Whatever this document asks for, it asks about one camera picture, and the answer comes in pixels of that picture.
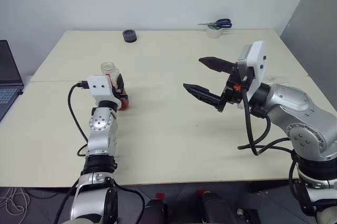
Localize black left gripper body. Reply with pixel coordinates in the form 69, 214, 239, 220
112, 88, 129, 101

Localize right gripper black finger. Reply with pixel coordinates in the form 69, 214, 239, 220
198, 56, 236, 74
183, 83, 225, 113

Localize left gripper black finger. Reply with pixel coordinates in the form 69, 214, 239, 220
116, 74, 125, 92

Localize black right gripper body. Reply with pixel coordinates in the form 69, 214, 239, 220
223, 62, 250, 105

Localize clear plastic bottle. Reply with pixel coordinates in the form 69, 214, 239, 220
100, 62, 131, 111

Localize white tape roll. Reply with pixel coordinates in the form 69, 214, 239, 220
205, 25, 223, 39

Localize black round cap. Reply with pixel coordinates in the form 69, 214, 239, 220
122, 29, 138, 44

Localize dark laptop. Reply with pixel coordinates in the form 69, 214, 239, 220
0, 40, 25, 123

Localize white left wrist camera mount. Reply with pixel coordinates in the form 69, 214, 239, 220
87, 75, 123, 109

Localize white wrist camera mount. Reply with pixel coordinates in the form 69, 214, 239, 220
236, 40, 267, 110
87, 75, 123, 109

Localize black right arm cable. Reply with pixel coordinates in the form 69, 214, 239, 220
237, 88, 317, 216

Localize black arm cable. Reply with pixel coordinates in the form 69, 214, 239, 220
67, 79, 92, 158
237, 88, 317, 216

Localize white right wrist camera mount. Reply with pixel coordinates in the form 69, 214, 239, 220
236, 40, 267, 110

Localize blue-handled scissors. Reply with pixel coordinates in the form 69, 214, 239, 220
197, 18, 233, 29

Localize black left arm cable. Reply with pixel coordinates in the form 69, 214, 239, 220
67, 79, 92, 158

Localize white floor cable tangle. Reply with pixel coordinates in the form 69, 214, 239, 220
0, 187, 33, 217

